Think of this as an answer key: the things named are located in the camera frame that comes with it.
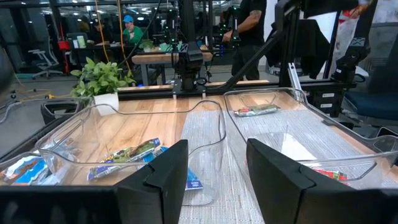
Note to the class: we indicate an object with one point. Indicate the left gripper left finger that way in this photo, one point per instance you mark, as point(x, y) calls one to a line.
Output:
point(161, 193)

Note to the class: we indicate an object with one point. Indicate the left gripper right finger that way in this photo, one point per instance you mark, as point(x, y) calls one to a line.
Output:
point(280, 199)

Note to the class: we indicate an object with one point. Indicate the green blue granola bar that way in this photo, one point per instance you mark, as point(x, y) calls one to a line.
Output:
point(124, 155)

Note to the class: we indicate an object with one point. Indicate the white red granola bar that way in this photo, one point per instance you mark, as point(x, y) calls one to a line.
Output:
point(346, 26)

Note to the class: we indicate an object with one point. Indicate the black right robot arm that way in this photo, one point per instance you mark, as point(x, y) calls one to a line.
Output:
point(189, 62)

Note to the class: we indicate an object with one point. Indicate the green granola bar red end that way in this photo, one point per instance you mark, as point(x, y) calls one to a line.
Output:
point(261, 109)

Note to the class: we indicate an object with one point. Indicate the blue orange white granola bar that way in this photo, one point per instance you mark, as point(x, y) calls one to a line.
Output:
point(25, 169)
point(51, 180)

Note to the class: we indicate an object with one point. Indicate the black hanging jacket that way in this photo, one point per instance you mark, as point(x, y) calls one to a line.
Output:
point(311, 43)

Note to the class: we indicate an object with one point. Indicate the person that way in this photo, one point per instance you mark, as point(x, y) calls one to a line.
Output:
point(133, 34)
point(252, 31)
point(99, 34)

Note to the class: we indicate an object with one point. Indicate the woven white table mat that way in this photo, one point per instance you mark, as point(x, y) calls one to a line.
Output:
point(217, 214)

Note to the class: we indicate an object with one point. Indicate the black control box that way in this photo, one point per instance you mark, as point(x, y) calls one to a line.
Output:
point(317, 105)

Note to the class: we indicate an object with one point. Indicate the white plant pot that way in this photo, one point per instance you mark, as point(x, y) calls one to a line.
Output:
point(107, 102)

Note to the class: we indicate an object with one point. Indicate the blue office chair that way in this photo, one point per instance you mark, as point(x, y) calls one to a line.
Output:
point(373, 105)

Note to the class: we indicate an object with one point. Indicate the green potted plant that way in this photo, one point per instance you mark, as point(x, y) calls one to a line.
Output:
point(99, 77)

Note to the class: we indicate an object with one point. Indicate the teal desk object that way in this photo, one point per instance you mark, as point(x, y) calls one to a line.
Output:
point(166, 47)

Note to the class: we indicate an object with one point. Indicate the wooden desk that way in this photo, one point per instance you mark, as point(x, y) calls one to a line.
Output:
point(155, 58)

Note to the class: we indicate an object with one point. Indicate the black open-top box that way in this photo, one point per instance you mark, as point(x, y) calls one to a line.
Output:
point(46, 118)

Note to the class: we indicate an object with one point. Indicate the small desk plant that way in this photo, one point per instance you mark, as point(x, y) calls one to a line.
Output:
point(146, 45)

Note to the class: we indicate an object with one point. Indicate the white office chair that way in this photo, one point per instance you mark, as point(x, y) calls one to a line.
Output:
point(46, 62)

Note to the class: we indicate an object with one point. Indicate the red container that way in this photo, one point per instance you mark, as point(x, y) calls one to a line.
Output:
point(63, 45)

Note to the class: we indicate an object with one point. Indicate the silver aluminium bracket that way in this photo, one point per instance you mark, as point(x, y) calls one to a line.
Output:
point(293, 77)

